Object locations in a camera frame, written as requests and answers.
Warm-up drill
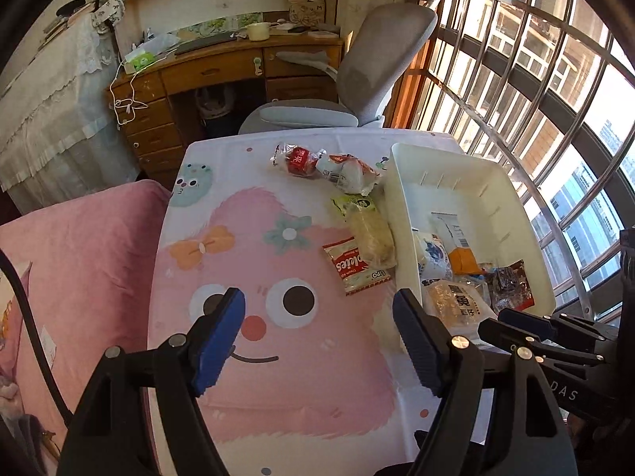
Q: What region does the green snack packet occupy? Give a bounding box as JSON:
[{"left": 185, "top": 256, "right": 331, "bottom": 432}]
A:
[{"left": 331, "top": 192, "right": 378, "bottom": 221}]

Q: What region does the clear golden snack packet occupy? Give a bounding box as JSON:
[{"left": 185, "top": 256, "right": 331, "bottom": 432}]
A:
[{"left": 421, "top": 278, "right": 499, "bottom": 340}]

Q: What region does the green tissue box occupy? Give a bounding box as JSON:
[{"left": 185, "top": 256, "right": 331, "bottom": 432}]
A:
[{"left": 124, "top": 52, "right": 152, "bottom": 75}]

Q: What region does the lace covered cabinet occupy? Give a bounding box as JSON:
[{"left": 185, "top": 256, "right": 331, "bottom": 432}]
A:
[{"left": 0, "top": 7, "right": 142, "bottom": 214}]

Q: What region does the white blueberry print packet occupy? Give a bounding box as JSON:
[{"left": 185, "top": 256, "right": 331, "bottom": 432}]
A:
[{"left": 414, "top": 230, "right": 452, "bottom": 281}]

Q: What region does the black keyboard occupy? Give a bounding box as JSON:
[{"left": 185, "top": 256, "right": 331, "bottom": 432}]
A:
[{"left": 173, "top": 32, "right": 239, "bottom": 55}]

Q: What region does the wooden desk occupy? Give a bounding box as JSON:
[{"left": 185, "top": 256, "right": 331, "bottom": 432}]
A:
[{"left": 108, "top": 35, "right": 345, "bottom": 189}]

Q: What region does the printed pillow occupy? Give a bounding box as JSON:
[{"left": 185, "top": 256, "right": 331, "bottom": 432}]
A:
[{"left": 0, "top": 263, "right": 35, "bottom": 407}]

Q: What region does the pink printed tablecloth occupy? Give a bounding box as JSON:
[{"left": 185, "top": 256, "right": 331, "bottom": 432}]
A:
[{"left": 146, "top": 126, "right": 502, "bottom": 476}]

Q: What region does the beige patterned box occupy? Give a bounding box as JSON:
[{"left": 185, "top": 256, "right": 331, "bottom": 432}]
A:
[{"left": 289, "top": 0, "right": 328, "bottom": 25}]

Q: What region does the pink blanket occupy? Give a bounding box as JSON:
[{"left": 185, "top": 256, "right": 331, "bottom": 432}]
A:
[{"left": 0, "top": 181, "right": 172, "bottom": 476}]

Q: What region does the red white cookie packet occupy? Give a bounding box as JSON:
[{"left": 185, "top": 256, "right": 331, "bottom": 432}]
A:
[{"left": 322, "top": 237, "right": 395, "bottom": 297}]

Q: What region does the grey office chair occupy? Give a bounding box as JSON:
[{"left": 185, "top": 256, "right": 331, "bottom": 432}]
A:
[{"left": 238, "top": 0, "right": 445, "bottom": 134}]

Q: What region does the clear walnut date packet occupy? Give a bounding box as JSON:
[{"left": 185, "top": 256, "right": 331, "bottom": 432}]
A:
[{"left": 489, "top": 260, "right": 537, "bottom": 313}]

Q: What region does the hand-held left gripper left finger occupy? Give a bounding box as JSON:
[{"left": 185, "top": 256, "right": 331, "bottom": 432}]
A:
[{"left": 57, "top": 286, "right": 246, "bottom": 476}]

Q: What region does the white plastic bin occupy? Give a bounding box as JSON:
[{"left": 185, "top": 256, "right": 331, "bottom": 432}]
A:
[{"left": 383, "top": 142, "right": 556, "bottom": 353}]

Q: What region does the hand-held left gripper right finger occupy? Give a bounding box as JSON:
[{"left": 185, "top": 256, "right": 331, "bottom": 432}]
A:
[{"left": 392, "top": 288, "right": 579, "bottom": 476}]

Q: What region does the metal window grille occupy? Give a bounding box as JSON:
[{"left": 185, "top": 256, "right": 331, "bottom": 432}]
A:
[{"left": 397, "top": 0, "right": 635, "bottom": 318}]

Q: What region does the white cable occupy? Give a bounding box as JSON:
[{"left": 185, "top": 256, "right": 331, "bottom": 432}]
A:
[{"left": 109, "top": 54, "right": 177, "bottom": 127}]

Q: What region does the plastic trash bag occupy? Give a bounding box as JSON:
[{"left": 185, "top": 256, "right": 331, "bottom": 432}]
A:
[{"left": 195, "top": 86, "right": 235, "bottom": 120}]

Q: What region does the grey white snack packet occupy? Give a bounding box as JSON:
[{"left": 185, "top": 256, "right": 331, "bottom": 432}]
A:
[{"left": 315, "top": 151, "right": 383, "bottom": 196}]

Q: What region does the white card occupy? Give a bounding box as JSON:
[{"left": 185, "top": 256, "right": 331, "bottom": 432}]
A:
[{"left": 40, "top": 324, "right": 61, "bottom": 358}]

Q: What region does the pale rice cracker packet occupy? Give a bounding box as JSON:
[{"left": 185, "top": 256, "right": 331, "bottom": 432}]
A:
[{"left": 347, "top": 203, "right": 398, "bottom": 269}]

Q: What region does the floral cloth bag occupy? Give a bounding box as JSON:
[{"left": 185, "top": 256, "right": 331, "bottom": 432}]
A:
[{"left": 90, "top": 0, "right": 126, "bottom": 28}]

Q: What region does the clear plastic bag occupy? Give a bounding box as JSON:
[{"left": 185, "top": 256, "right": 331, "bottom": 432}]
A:
[{"left": 134, "top": 32, "right": 177, "bottom": 58}]

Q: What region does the black cable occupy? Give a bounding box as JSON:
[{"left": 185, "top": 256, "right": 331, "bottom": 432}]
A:
[{"left": 0, "top": 248, "right": 73, "bottom": 427}]

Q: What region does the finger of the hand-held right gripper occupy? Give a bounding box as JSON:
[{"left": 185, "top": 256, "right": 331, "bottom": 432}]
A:
[
  {"left": 479, "top": 318, "right": 605, "bottom": 367},
  {"left": 498, "top": 307, "right": 621, "bottom": 342}
]

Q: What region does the red snack packet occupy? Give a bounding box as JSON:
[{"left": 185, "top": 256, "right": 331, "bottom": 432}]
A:
[{"left": 270, "top": 143, "right": 323, "bottom": 178}]

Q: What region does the white brown snack packet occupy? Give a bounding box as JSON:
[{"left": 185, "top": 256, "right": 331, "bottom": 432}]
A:
[{"left": 429, "top": 211, "right": 472, "bottom": 253}]

